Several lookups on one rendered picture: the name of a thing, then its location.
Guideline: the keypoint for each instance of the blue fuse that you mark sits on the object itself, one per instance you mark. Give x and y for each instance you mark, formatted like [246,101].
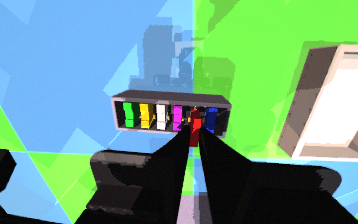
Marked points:
[210,117]

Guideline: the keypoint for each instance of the beige rectangular tray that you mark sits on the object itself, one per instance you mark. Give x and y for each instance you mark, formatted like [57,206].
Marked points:
[322,122]

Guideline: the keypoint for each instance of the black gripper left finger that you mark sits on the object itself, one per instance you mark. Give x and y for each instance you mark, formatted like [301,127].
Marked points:
[162,170]

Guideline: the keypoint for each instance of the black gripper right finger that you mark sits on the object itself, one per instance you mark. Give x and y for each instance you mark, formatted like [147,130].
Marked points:
[232,178]

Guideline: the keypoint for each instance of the red fuse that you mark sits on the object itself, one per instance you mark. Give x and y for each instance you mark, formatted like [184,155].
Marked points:
[195,124]

